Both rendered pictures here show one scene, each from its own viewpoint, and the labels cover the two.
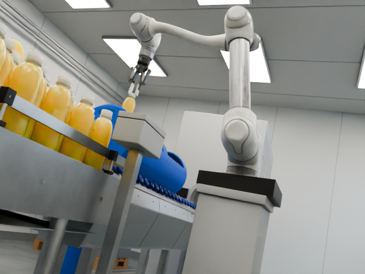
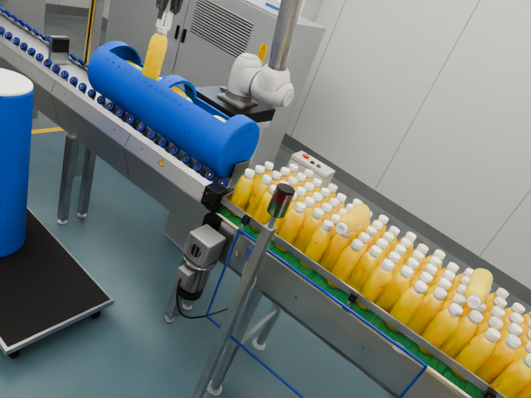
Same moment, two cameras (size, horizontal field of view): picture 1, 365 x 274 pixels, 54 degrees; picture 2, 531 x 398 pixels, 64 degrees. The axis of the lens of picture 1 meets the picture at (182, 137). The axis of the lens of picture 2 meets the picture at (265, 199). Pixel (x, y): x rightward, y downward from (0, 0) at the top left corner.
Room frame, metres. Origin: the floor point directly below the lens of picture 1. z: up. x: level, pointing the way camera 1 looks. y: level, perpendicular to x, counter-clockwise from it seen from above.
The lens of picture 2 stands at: (1.19, 2.03, 1.88)
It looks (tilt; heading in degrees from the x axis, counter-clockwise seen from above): 29 degrees down; 274
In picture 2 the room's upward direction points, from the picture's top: 22 degrees clockwise
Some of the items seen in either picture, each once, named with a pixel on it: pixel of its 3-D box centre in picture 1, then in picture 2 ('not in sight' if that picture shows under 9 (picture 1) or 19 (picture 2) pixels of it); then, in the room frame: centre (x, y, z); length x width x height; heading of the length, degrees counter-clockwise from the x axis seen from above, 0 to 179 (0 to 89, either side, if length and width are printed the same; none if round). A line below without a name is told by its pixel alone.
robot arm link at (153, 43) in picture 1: (150, 37); not in sight; (1.95, 0.32, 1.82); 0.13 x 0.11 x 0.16; 160
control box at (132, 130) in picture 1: (140, 135); (310, 170); (1.19, 0.14, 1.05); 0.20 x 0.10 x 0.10; 161
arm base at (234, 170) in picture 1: (241, 176); (235, 95); (1.76, -0.34, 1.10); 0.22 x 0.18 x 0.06; 162
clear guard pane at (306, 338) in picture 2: not in sight; (299, 336); (0.97, 0.81, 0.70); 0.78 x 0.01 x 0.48; 161
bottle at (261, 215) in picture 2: not in sight; (265, 210); (1.29, 0.55, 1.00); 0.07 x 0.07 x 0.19
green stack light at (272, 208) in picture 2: not in sight; (278, 206); (1.24, 0.81, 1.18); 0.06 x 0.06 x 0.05
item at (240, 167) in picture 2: not in sight; (238, 173); (1.48, 0.35, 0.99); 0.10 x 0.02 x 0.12; 71
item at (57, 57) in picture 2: (181, 197); (58, 50); (2.74, -0.10, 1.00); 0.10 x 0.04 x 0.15; 71
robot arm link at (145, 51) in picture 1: (146, 54); not in sight; (1.96, 0.33, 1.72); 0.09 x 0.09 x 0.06
